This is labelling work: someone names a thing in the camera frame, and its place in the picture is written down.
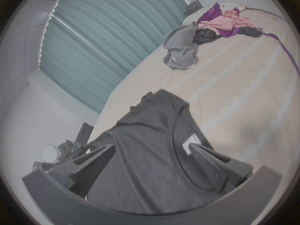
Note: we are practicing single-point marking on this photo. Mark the blue-green curtain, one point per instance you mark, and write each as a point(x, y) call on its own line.
point(121, 15)
point(77, 67)

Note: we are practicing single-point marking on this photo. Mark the white printed pillow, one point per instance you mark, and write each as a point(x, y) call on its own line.
point(230, 6)

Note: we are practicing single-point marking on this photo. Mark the black T-shirt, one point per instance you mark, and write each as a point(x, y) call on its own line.
point(143, 153)

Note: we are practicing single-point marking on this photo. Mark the grey garment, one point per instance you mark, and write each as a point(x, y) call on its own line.
point(180, 48)

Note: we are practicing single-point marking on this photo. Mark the bed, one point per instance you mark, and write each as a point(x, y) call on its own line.
point(234, 90)

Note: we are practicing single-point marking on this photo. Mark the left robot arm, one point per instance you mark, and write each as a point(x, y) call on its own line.
point(65, 152)

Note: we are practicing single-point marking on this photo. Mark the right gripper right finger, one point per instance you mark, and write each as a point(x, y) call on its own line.
point(218, 172)

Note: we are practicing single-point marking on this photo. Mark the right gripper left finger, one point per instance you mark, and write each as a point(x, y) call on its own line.
point(90, 170)

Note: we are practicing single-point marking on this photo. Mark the pile of clothes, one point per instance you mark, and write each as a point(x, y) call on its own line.
point(225, 22)

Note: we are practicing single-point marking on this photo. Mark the grey bedside table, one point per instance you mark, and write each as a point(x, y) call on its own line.
point(193, 8)

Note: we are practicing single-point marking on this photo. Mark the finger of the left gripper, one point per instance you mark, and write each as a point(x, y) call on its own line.
point(87, 136)
point(80, 135)

